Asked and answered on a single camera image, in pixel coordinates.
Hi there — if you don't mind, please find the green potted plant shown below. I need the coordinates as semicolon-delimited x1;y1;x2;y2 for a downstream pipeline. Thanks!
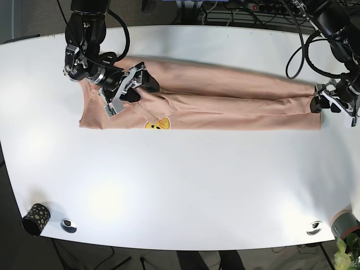
334;233;359;270

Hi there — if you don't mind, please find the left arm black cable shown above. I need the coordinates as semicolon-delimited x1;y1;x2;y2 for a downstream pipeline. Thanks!
285;0;347;81

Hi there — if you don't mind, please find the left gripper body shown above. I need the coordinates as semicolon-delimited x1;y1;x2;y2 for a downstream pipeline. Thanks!
313;79;359;118

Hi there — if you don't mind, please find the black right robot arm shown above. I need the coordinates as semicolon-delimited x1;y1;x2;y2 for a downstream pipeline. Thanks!
64;1;160;116

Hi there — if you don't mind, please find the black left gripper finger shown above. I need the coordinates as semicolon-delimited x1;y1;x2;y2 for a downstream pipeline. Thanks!
310;96;331;114
330;102;358;128

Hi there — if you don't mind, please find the grey plant pot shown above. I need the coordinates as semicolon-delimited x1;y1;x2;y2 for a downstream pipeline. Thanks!
330;210;359;240

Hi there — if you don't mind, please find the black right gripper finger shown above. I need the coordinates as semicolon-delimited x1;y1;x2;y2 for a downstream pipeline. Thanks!
141;70;160;93
104;91;141;117

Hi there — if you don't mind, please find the silver table grommet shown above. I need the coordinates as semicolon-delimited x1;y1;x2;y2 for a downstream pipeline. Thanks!
306;221;322;236
60;219;77;233

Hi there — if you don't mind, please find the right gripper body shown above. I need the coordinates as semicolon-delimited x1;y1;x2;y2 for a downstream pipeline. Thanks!
64;44;146;105

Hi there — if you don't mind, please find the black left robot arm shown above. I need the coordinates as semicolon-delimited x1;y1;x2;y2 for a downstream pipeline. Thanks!
293;1;359;127

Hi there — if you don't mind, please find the right silver table grommet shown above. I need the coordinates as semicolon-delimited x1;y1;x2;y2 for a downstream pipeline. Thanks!
306;221;322;236

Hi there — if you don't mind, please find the black gold spotted cup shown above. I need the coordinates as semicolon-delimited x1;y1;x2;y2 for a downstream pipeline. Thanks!
21;204;51;236

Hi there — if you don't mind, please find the peach pink T-shirt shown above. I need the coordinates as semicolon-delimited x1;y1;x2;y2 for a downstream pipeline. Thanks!
79;58;321;131

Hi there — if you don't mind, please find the left silver table grommet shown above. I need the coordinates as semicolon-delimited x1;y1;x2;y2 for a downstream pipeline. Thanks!
60;219;77;233

